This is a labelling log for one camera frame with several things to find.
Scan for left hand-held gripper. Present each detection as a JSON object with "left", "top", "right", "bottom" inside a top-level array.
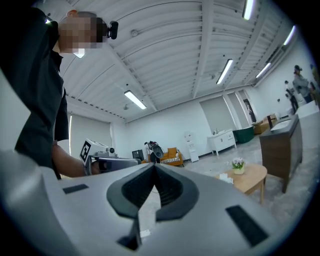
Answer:
[{"left": 79, "top": 138, "right": 141, "bottom": 176}]

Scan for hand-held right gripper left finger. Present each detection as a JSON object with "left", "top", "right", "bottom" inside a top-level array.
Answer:
[{"left": 0, "top": 149, "right": 155, "bottom": 256}]

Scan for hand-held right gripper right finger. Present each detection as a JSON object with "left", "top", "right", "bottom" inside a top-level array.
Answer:
[{"left": 137, "top": 162, "right": 300, "bottom": 256}]

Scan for white lidded wet wipe pack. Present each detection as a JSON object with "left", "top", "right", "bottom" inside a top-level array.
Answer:
[{"left": 218, "top": 172, "right": 235, "bottom": 185}]

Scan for person's left forearm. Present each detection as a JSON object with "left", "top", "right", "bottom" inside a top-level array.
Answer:
[{"left": 51, "top": 143, "right": 87, "bottom": 179}]

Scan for grey roller blind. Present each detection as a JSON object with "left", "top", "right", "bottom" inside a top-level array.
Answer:
[{"left": 70, "top": 115, "right": 111, "bottom": 157}]

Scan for orange sofa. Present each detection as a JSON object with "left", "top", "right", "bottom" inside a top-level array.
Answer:
[{"left": 159, "top": 147, "right": 185, "bottom": 168}]

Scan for oval wooden coffee table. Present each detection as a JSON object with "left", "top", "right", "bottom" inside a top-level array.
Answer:
[{"left": 215, "top": 163, "right": 268, "bottom": 205}]

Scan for pink flowers in pot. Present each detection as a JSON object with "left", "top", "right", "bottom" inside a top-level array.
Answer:
[{"left": 231, "top": 156, "right": 246, "bottom": 175}]

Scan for white water dispenser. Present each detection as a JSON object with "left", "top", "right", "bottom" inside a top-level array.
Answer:
[{"left": 184, "top": 131, "right": 200, "bottom": 163}]

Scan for white sink cabinet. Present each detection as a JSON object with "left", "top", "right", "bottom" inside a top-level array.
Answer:
[{"left": 206, "top": 129, "right": 237, "bottom": 156}]

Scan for dark green bathtub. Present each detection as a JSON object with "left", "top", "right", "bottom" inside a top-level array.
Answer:
[{"left": 232, "top": 125, "right": 255, "bottom": 145}]

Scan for dark wooden vanity cabinet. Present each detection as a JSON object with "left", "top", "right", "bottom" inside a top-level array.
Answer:
[{"left": 259, "top": 114, "right": 304, "bottom": 194}]

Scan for large brown cardboard box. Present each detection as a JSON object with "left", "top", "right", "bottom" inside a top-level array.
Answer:
[{"left": 252, "top": 119, "right": 270, "bottom": 135}]

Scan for person's black shirt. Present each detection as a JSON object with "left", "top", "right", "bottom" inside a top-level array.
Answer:
[{"left": 0, "top": 6, "right": 70, "bottom": 180}]

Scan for dark framed picture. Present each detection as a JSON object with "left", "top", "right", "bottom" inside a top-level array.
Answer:
[{"left": 242, "top": 98, "right": 258, "bottom": 124}]

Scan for white rectangular basin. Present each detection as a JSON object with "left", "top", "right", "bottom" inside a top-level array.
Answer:
[{"left": 270, "top": 119, "right": 293, "bottom": 132}]

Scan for person's head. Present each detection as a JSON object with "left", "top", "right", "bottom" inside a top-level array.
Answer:
[{"left": 57, "top": 9, "right": 108, "bottom": 55}]

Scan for white counter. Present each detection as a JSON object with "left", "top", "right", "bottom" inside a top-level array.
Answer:
[{"left": 294, "top": 101, "right": 320, "bottom": 176}]

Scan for black head-mounted camera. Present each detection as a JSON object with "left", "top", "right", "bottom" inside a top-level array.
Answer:
[{"left": 106, "top": 21, "right": 120, "bottom": 40}]

